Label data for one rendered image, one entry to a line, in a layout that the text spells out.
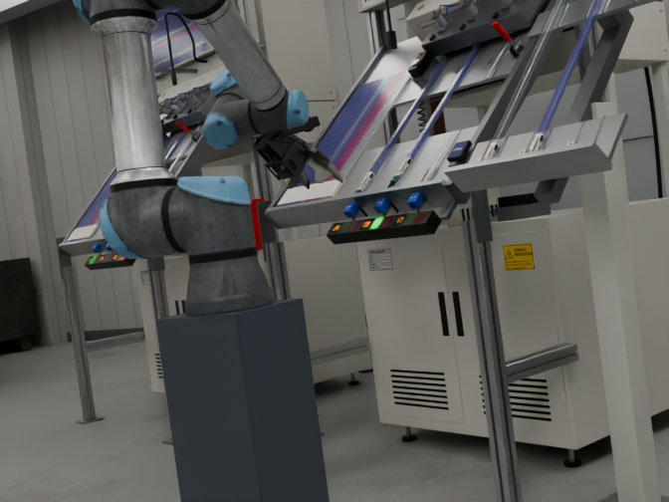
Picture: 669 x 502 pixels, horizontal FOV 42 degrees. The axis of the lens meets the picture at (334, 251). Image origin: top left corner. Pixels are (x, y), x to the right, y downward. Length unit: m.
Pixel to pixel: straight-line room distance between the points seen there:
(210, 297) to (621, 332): 0.81
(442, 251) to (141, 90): 1.08
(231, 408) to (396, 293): 1.16
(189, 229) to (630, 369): 0.90
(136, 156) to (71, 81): 5.69
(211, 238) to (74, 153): 5.78
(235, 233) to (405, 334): 1.14
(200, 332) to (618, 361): 0.83
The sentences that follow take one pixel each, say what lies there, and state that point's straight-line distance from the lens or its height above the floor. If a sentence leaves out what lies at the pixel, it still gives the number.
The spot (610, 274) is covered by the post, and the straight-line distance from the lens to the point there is 1.79.
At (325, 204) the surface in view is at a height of 0.72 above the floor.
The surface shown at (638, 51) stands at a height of 1.02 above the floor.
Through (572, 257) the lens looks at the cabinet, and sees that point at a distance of 2.19.
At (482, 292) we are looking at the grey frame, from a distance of 1.88.
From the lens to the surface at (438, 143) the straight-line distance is 2.08.
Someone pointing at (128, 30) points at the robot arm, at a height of 1.04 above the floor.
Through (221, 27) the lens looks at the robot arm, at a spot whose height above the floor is 1.04.
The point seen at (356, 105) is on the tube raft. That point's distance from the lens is 2.55.
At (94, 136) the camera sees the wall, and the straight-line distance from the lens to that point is 7.02.
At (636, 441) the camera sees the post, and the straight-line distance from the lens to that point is 1.84.
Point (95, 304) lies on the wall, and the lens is 7.16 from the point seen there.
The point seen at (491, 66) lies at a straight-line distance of 2.23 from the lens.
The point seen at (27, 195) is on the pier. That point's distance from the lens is 7.40.
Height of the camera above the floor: 0.67
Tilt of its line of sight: 2 degrees down
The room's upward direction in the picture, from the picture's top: 8 degrees counter-clockwise
